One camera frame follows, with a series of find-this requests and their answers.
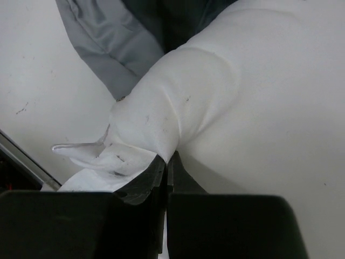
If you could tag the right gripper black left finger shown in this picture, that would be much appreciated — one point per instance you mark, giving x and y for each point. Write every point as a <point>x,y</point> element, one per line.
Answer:
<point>138,190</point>

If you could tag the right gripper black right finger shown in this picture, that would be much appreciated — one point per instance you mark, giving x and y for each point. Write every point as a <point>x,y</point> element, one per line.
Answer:
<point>179,180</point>

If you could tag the white pillow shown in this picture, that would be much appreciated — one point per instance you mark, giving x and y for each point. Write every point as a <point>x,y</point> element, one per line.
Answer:
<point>257,96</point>

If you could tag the grey pillowcase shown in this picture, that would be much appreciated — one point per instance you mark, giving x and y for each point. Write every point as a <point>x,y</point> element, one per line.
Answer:
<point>121,40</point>

